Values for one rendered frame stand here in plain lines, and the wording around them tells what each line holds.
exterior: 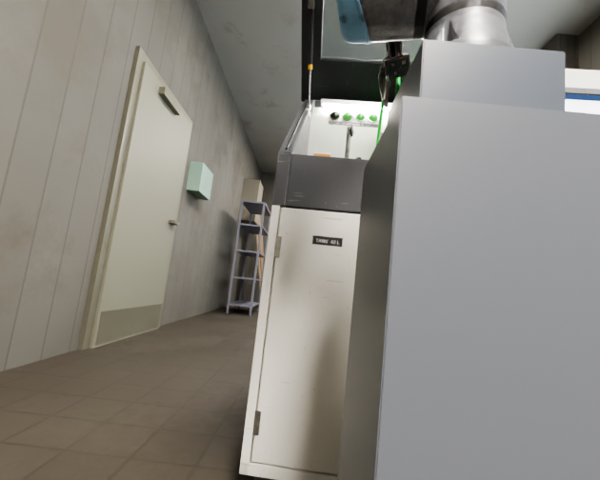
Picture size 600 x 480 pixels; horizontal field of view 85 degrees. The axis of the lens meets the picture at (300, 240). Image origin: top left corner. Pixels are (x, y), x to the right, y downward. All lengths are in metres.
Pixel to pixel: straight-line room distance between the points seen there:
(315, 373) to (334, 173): 0.56
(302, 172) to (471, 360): 0.71
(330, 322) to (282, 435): 0.32
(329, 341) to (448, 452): 0.56
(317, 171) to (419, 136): 0.59
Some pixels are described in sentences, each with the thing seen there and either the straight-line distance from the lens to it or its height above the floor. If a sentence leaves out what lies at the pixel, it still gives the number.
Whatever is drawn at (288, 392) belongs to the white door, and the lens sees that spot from 0.95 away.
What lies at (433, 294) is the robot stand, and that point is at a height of 0.58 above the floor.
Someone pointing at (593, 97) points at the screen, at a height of 1.40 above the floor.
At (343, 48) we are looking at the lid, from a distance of 1.63.
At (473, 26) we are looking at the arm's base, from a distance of 0.58.
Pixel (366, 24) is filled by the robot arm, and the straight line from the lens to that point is 0.65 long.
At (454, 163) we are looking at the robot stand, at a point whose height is 0.72.
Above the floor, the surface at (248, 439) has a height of 0.16.
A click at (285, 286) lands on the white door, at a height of 0.56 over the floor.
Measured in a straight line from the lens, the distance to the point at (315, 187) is 0.95.
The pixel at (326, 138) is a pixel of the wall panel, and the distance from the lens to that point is 1.60.
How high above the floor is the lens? 0.57
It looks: 8 degrees up
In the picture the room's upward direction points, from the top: 6 degrees clockwise
